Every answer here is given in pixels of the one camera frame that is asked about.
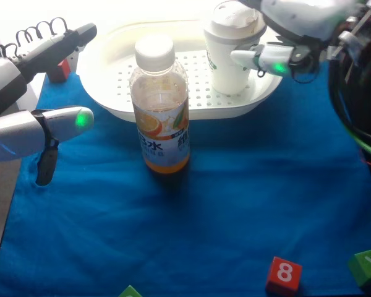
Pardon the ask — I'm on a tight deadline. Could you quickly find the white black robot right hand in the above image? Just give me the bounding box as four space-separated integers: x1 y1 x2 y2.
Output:
230 0 359 77

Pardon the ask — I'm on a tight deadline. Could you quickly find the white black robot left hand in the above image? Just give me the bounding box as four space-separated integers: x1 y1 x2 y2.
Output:
0 17 98 162

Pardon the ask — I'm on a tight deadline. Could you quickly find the orange vitamin drink bottle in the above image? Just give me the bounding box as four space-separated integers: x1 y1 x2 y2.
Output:
129 33 191 174

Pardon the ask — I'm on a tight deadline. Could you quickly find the white paper coffee cup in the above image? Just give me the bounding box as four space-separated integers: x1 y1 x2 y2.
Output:
203 1 268 95

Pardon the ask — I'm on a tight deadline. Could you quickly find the red block letter G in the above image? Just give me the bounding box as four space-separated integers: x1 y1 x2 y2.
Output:
48 58 72 83

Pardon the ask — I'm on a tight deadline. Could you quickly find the white perforated plastic tray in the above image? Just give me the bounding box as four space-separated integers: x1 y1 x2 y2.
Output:
77 19 284 123

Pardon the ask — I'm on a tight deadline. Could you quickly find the blue cloth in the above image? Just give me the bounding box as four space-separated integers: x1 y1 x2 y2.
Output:
0 69 371 297

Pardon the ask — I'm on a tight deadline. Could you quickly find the red block number 8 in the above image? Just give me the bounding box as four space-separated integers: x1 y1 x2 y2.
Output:
265 256 303 295

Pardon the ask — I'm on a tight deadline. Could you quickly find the green block letter Y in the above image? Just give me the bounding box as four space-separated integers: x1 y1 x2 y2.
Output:
347 247 371 290

